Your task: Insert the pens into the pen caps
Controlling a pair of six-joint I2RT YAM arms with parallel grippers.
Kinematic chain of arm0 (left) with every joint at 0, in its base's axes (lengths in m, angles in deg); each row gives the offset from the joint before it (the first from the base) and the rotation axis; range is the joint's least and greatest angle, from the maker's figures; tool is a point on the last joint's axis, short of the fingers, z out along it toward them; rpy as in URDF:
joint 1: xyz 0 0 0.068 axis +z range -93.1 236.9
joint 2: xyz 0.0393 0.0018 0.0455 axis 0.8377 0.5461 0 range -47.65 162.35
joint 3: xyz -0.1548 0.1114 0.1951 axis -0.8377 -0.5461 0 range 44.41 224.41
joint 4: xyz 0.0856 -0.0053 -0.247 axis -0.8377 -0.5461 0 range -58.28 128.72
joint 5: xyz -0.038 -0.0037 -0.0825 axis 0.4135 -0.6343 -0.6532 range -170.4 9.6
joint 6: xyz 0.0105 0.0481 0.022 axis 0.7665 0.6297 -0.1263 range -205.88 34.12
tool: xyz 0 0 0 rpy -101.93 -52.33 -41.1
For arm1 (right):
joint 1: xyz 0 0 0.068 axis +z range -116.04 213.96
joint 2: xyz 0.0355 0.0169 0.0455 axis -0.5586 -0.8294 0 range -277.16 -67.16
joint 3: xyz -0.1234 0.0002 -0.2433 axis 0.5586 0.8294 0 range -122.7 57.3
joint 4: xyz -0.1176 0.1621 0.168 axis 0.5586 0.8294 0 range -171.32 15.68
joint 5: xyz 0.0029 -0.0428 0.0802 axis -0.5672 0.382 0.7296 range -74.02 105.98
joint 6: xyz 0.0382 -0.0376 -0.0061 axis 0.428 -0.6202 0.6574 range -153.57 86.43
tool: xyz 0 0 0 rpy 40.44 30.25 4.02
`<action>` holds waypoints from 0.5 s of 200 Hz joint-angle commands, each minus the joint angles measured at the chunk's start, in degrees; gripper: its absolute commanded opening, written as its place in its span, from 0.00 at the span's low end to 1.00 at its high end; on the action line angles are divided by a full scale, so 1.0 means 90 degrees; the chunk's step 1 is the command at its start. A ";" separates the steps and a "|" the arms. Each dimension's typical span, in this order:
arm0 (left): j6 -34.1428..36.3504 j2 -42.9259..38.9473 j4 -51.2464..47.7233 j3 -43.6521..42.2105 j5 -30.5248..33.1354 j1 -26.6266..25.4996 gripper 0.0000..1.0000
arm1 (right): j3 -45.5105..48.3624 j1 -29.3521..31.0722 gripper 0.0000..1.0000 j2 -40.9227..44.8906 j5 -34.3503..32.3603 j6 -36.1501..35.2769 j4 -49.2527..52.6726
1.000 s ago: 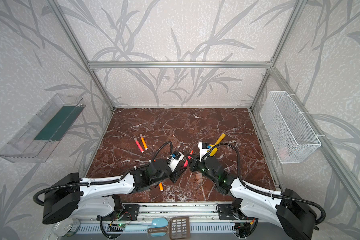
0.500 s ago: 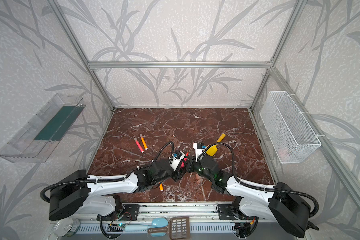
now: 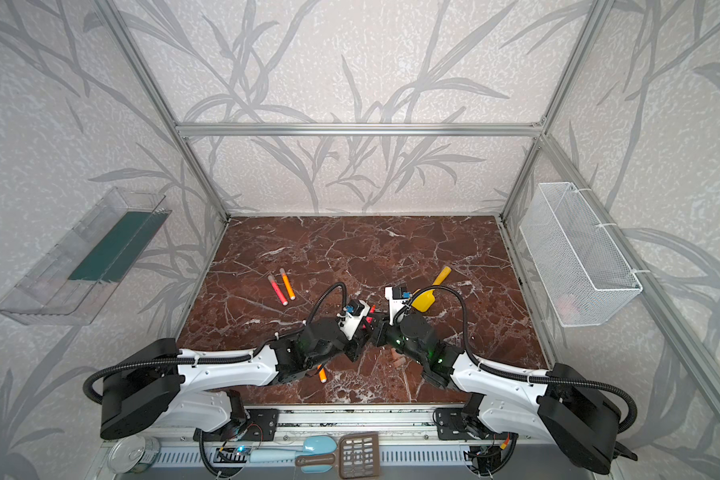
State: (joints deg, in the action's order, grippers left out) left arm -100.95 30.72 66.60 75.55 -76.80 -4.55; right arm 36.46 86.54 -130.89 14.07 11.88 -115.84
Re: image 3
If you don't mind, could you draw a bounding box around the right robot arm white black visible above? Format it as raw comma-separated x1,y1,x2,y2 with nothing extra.
358,313,638,475

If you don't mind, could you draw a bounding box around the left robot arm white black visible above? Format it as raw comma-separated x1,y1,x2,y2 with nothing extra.
83,314,373,440

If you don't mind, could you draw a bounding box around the yellow toy spatula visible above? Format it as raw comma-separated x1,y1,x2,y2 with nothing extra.
412,266,452,313

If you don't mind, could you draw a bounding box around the light blue brush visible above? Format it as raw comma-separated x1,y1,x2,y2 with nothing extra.
248,435,338,473

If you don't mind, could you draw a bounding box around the brown slotted spatula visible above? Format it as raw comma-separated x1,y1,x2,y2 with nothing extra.
338,432,381,479

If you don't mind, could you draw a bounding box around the green circuit board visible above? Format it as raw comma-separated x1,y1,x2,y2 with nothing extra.
212,446,250,465

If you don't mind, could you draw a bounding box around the metal tin can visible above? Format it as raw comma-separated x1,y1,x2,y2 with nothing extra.
107,435,161,474

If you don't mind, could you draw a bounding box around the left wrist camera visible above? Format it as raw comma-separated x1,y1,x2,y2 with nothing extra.
338,300,371,340

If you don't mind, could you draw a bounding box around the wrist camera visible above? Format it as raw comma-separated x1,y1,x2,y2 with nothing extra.
384,286,411,325
338,300,371,340

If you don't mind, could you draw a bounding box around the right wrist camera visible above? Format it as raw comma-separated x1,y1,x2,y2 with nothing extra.
384,286,411,325

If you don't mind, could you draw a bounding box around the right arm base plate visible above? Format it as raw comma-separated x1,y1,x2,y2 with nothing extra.
433,407,489,440

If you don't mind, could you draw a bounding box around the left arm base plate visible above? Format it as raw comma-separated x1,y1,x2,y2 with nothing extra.
231,408,280,443

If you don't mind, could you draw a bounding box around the white wire mesh basket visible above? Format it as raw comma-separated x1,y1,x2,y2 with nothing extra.
520,182,643,328

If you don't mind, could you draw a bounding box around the clear plastic wall tray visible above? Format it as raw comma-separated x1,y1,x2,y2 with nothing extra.
0,187,172,326

